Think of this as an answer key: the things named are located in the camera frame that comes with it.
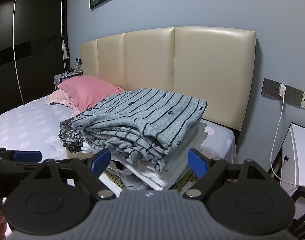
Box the grey striped bow shirt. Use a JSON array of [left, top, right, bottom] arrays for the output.
[[72, 88, 207, 171]]

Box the tan striped folded garment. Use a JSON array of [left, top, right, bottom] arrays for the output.
[[100, 169, 199, 192]]

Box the grey pink-dotted bed sheet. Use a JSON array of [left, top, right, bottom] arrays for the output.
[[0, 96, 237, 162]]

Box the dark floral folded garment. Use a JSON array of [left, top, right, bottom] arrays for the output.
[[58, 117, 84, 153]]

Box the white folded garment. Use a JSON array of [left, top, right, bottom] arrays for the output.
[[106, 120, 207, 191]]

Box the pink pillow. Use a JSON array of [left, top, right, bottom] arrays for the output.
[[46, 75, 124, 116]]

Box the grey bedside table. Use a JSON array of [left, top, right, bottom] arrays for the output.
[[54, 69, 82, 89]]

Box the white black bedside cabinet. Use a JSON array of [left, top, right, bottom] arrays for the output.
[[268, 123, 305, 239]]

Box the beige padded headboard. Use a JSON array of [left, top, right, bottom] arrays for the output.
[[80, 27, 256, 130]]

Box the white charger plug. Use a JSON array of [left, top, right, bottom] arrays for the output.
[[278, 83, 287, 98]]

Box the dark sliding wardrobe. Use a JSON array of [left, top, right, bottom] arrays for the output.
[[0, 0, 70, 114]]

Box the white charging cable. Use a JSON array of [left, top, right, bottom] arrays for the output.
[[270, 96, 305, 188]]

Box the dark wall socket panel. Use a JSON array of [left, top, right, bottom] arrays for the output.
[[262, 78, 303, 108]]

